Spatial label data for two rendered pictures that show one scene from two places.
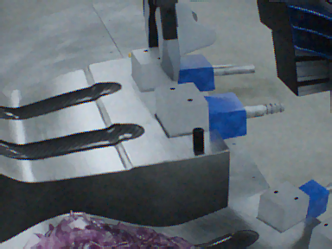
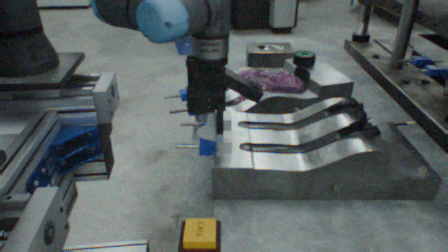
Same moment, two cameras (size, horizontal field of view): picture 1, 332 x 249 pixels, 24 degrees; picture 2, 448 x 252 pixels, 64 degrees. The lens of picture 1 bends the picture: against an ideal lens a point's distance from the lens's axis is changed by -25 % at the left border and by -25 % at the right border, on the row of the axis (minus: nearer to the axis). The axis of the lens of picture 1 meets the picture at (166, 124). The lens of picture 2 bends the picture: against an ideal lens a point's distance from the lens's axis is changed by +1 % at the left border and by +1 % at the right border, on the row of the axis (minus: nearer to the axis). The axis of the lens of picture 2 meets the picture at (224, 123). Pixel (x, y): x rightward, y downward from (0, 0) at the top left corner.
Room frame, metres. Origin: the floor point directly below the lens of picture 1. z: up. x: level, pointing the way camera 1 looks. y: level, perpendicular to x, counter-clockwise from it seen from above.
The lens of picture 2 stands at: (1.63, 0.16, 1.34)
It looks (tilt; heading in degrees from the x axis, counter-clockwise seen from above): 29 degrees down; 192
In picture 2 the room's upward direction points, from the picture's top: straight up
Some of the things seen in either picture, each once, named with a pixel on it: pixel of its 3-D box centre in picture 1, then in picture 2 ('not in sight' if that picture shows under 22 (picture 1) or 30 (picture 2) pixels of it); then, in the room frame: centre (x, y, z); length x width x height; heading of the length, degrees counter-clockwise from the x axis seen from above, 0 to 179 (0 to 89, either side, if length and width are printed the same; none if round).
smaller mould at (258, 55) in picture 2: not in sight; (269, 54); (0.07, 0.03, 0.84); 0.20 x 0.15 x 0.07; 102
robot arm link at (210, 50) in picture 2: not in sight; (210, 47); (0.95, -0.02, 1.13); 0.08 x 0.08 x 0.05
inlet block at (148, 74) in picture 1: (199, 72); (204, 146); (0.95, -0.04, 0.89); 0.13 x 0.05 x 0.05; 102
